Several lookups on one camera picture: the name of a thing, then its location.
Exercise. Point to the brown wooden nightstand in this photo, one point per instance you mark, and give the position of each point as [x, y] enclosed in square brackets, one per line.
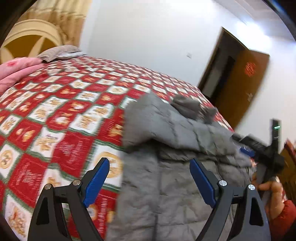
[287, 175]

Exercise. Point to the grey puffer jacket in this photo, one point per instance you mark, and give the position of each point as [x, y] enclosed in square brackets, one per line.
[159, 199]

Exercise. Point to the pink folded blanket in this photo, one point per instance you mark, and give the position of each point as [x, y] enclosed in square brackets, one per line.
[14, 70]

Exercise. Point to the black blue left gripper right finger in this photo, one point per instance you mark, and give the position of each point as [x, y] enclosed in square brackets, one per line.
[250, 220]

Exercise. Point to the red patchwork bear quilt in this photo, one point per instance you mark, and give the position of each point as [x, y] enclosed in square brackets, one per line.
[58, 122]

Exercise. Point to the red double happiness sticker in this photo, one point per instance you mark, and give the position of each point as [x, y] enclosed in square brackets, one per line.
[250, 69]

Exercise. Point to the silver door handle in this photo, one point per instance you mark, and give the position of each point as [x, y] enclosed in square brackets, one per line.
[249, 97]

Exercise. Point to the brown wooden door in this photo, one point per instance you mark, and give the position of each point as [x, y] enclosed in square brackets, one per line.
[232, 99]

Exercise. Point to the person's right hand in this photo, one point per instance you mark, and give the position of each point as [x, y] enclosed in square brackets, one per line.
[274, 205]

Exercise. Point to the cream round headboard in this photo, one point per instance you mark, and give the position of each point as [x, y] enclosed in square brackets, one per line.
[29, 38]

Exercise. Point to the striped grey pillow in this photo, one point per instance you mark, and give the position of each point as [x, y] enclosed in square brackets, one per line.
[63, 52]

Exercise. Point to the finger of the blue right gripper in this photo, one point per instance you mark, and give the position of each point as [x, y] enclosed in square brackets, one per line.
[247, 152]

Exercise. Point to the red sleeved forearm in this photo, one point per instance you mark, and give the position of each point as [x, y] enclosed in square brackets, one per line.
[283, 226]

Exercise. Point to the beige patterned curtain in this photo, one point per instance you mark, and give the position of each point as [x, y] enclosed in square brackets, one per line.
[67, 15]

